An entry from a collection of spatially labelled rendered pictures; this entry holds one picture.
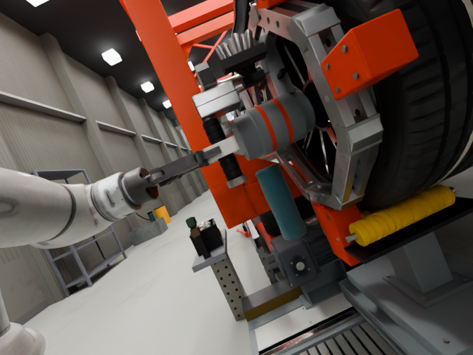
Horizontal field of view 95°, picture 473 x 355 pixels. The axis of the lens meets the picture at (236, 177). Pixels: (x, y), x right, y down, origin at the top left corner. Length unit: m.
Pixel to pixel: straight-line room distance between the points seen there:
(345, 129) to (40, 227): 0.50
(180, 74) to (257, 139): 0.69
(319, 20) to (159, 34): 0.93
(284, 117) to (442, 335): 0.64
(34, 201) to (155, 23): 1.06
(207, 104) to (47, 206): 0.31
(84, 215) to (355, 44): 0.50
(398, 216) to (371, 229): 0.07
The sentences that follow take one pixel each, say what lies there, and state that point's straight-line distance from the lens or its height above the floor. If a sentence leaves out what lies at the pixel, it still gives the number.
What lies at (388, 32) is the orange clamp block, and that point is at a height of 0.86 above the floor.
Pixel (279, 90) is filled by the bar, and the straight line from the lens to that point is 0.67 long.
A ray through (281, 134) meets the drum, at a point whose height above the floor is 0.81.
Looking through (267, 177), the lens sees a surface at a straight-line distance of 0.72.
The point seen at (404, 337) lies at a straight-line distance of 0.90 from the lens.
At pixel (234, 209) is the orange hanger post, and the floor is 0.60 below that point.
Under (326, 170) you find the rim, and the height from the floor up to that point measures 0.64.
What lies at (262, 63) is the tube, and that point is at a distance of 0.66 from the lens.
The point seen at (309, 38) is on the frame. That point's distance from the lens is 0.45.
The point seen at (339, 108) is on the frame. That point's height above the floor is 0.80.
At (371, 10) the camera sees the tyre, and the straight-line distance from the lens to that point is 0.46.
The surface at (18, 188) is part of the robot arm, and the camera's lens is 0.41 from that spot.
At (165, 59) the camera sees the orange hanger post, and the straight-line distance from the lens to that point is 1.22.
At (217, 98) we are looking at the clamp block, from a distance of 0.46.
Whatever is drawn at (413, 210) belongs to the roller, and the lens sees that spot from 0.66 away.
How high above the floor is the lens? 0.78
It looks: 2 degrees down
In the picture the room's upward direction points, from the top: 24 degrees counter-clockwise
